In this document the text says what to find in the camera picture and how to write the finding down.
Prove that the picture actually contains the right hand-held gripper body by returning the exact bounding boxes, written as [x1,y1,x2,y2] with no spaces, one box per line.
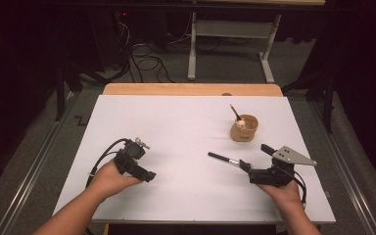
[248,145,318,188]

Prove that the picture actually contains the wooden table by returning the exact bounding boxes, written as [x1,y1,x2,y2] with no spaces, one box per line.
[102,82,284,98]

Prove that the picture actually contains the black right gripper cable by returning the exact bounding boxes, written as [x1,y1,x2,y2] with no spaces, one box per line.
[285,165,308,206]

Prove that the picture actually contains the tan wooden cup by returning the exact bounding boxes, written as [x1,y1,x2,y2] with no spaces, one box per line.
[229,114,259,143]

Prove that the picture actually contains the person's right hand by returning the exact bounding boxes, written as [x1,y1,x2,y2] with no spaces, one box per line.
[257,180,304,215]

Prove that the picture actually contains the person's left hand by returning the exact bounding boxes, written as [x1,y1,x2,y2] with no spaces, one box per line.
[87,160,144,199]

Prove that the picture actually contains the black makeup brush silver ferrule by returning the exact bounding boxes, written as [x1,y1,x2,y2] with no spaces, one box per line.
[208,151,243,166]

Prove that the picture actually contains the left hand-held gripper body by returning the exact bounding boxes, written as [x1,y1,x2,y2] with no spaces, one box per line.
[113,137,151,180]

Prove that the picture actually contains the thin black orange-tipped brush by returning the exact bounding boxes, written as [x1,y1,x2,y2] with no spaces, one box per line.
[229,104,243,122]

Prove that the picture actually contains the black metal stand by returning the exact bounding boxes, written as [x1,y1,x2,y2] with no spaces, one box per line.
[282,70,337,134]
[53,62,83,122]

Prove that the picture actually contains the white frame desk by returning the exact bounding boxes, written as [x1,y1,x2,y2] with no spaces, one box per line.
[182,0,327,84]

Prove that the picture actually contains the metal floor rail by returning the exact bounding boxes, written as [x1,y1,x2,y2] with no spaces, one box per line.
[0,91,80,235]
[307,101,376,235]

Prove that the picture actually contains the black floor cables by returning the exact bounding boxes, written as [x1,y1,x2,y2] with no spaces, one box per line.
[117,19,177,84]

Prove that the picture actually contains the white table board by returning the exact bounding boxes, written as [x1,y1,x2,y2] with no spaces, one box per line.
[51,94,337,225]

